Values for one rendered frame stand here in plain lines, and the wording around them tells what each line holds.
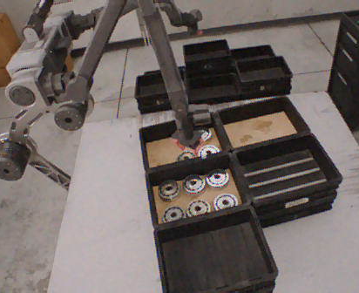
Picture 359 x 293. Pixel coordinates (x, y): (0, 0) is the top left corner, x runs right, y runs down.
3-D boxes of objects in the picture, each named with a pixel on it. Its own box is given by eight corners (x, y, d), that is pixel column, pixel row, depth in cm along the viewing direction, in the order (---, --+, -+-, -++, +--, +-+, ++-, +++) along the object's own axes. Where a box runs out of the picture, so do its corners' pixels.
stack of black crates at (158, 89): (146, 139, 277) (133, 97, 245) (147, 117, 298) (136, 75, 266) (193, 133, 274) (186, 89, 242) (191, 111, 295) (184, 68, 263)
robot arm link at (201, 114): (173, 91, 119) (173, 103, 112) (205, 87, 118) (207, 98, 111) (179, 119, 126) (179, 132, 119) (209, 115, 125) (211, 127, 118)
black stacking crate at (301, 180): (252, 220, 136) (253, 204, 128) (232, 168, 156) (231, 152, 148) (338, 196, 137) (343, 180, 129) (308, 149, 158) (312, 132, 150)
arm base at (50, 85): (52, 92, 119) (39, 65, 110) (72, 89, 118) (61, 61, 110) (47, 107, 113) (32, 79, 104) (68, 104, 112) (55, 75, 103)
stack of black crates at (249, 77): (241, 126, 272) (240, 82, 240) (235, 104, 293) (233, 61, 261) (288, 120, 269) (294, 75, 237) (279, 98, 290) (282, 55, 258)
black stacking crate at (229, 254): (170, 314, 113) (165, 303, 105) (159, 243, 134) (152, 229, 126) (276, 287, 114) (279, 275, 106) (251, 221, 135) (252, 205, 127)
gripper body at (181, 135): (180, 129, 132) (178, 115, 127) (202, 137, 127) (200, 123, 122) (172, 139, 129) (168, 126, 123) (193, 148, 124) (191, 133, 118)
